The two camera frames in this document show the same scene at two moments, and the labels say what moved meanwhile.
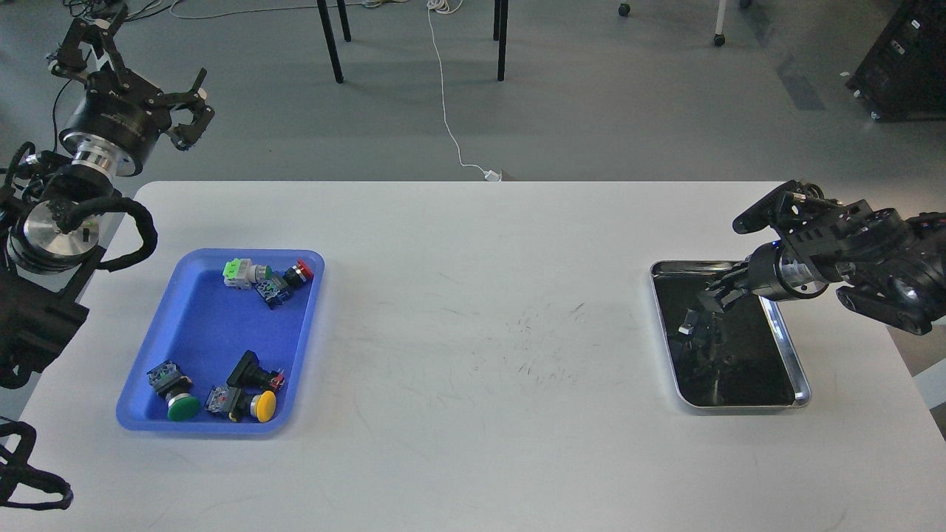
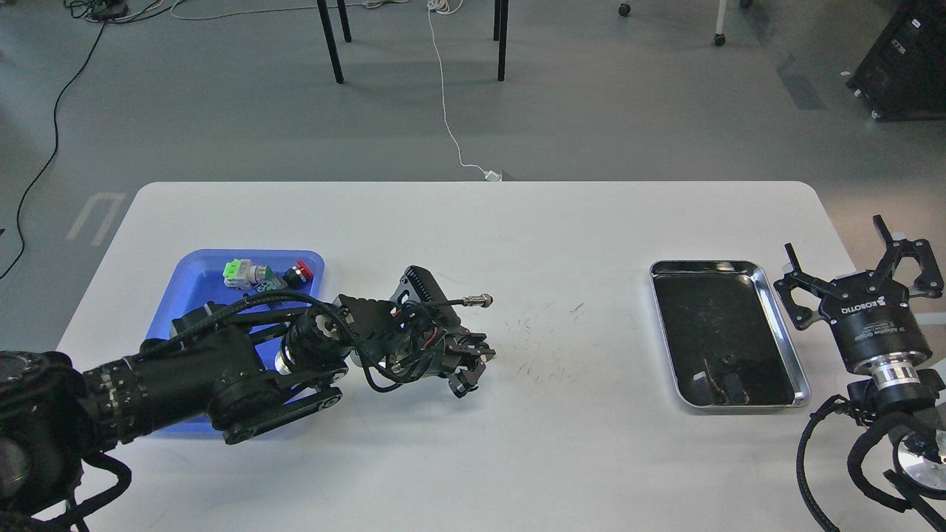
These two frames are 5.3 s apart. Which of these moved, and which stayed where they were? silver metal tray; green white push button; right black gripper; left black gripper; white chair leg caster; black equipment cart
Moved: right black gripper; left black gripper
Stayed: black equipment cart; green white push button; white chair leg caster; silver metal tray
